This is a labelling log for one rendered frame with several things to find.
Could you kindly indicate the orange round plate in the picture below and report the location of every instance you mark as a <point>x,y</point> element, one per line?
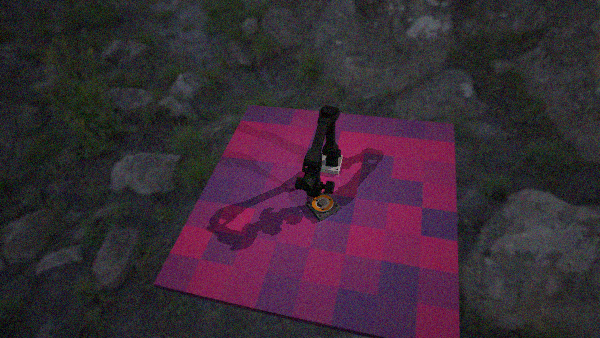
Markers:
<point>319,208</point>

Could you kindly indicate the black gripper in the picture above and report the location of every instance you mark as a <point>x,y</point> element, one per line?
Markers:
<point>329,186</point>

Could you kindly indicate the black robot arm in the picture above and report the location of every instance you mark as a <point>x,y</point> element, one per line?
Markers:
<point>313,158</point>

